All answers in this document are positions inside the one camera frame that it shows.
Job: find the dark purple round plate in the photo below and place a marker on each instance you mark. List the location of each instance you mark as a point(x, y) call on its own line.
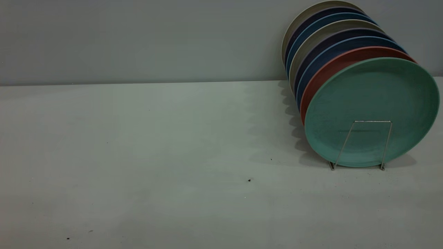
point(316, 48)

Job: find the teal blue round plate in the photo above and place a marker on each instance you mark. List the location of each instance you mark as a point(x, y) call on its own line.
point(306, 31)

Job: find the pink round plate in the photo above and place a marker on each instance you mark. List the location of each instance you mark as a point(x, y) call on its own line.
point(324, 72)

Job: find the dark navy round plate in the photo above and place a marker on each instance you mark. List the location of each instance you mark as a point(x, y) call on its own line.
point(302, 25)

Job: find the green round plate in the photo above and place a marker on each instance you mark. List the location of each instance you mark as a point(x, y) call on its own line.
point(370, 110)

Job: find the beige round plate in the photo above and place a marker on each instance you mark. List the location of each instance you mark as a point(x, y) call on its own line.
point(297, 18)
point(310, 39)

